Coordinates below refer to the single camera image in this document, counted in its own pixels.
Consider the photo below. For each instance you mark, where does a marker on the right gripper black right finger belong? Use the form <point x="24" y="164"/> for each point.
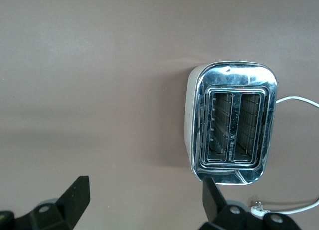
<point x="211" y="202"/>

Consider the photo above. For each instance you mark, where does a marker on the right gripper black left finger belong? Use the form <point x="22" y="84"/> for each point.
<point x="72" y="200"/>

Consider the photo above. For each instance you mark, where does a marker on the chrome and cream two-slot toaster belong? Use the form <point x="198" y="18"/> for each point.
<point x="224" y="77"/>

